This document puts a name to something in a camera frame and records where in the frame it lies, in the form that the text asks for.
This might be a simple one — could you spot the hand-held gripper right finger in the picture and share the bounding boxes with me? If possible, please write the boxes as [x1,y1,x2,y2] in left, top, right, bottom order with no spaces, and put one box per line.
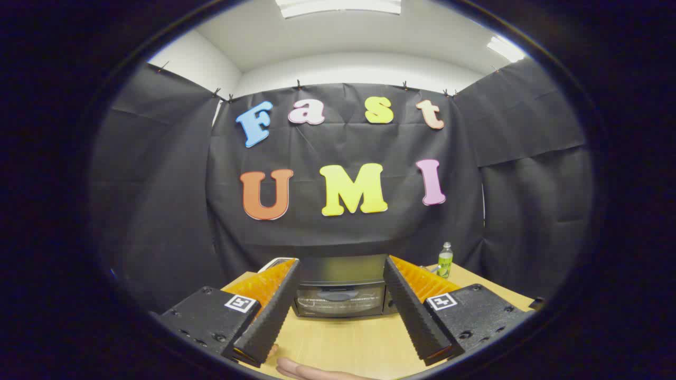
[383,255,529,366]

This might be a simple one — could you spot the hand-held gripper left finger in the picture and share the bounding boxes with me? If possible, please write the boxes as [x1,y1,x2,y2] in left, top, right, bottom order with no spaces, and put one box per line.
[158,258,302,368]

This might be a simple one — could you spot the black toaster oven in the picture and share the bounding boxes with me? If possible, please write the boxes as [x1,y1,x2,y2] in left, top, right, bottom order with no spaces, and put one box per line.
[293,254,399,318]

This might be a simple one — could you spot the white pop-up toaster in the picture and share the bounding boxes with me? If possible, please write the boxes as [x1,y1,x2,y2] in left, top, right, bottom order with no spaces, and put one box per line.
[258,257,296,273]

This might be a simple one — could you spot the green labelled plastic bottle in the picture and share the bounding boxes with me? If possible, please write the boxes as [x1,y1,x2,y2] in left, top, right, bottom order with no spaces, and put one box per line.
[437,242,454,279]

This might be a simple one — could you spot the small ceiling light panel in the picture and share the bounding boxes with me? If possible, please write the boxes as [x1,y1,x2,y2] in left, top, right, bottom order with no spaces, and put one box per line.
[486,36,528,63]

